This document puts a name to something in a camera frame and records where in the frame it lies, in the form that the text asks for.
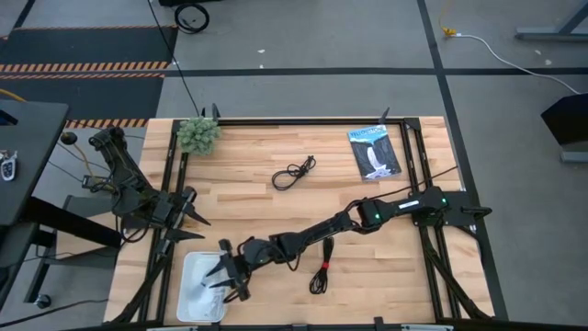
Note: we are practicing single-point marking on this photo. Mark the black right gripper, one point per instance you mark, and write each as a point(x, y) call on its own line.
point(252, 255)

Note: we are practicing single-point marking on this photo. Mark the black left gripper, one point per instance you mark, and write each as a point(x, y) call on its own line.
point(172, 211)

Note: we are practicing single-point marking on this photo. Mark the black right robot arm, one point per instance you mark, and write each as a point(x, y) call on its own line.
point(390, 209)

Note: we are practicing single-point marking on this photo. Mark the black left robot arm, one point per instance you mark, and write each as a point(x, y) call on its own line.
point(124, 179)

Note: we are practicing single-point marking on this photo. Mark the white plastic tray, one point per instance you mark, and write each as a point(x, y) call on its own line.
point(193, 308)

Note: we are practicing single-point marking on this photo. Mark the green plant in woven pot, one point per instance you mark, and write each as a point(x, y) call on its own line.
point(197, 135)

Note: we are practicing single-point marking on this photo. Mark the black desk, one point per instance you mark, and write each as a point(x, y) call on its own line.
point(32, 151)

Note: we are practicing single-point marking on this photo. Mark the white key fob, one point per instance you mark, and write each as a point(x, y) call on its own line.
point(7, 169)

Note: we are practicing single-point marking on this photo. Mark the black hazard-striped floor mat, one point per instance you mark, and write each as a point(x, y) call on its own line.
point(82, 46)

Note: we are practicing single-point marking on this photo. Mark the black angular panel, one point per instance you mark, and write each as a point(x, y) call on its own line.
point(569, 119)

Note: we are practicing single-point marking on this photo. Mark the black aluminium table frame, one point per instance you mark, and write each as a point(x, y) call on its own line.
point(298, 122)

